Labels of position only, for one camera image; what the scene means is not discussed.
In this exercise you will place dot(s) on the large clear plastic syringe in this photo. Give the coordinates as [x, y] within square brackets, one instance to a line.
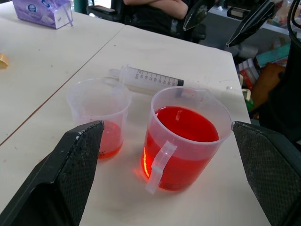
[145, 80]

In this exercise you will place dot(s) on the green and white item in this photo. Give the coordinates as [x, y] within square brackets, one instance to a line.
[249, 101]

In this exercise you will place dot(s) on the black office chair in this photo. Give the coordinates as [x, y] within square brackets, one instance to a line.
[103, 11]

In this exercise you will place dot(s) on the teal box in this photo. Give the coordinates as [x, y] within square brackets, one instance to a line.
[272, 56]

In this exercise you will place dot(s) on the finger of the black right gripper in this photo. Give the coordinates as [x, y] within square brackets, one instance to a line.
[195, 16]
[251, 23]

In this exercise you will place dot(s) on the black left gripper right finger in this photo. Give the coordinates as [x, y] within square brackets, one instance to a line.
[270, 169]

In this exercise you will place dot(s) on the purple tissue pack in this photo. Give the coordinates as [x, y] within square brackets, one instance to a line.
[37, 13]

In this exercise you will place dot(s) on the small yellow object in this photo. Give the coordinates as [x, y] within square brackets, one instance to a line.
[3, 60]

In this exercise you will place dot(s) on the brown cardboard box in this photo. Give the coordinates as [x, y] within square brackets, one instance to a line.
[265, 87]

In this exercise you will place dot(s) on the black mesh chair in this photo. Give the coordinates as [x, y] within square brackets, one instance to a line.
[291, 94]

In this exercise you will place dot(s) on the stack of books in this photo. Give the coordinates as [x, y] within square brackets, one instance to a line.
[248, 73]

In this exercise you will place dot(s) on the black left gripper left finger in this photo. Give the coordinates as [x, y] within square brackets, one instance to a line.
[58, 183]

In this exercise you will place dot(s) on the small beaker with red liquid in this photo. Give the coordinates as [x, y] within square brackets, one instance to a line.
[98, 103]

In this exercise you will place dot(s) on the person black shirt torso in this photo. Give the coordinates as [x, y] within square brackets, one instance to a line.
[155, 22]

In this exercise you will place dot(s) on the large beaker of red liquid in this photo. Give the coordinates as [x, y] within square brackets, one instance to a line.
[183, 164]

